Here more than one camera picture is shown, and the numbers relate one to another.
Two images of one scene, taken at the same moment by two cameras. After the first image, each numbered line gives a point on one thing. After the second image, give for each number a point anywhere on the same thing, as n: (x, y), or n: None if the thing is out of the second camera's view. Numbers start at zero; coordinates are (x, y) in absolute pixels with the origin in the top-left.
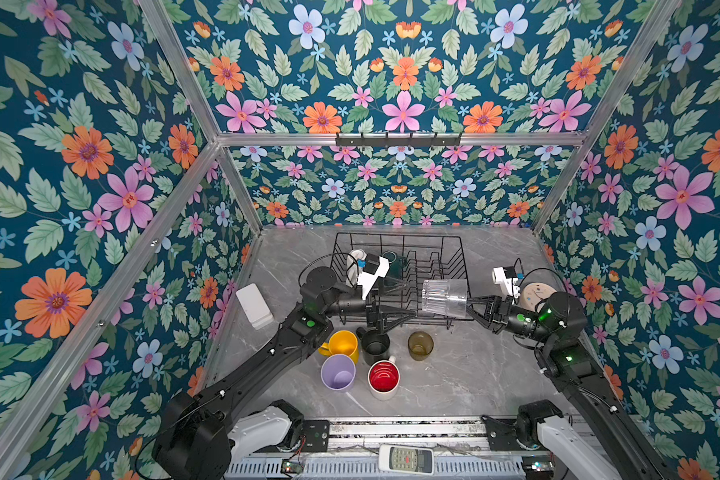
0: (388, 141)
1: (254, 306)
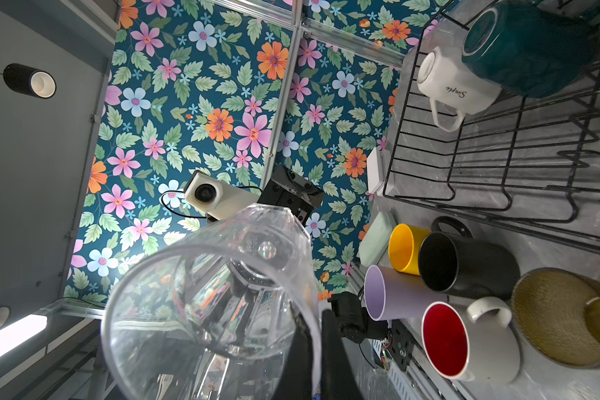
0: None
1: (377, 165)
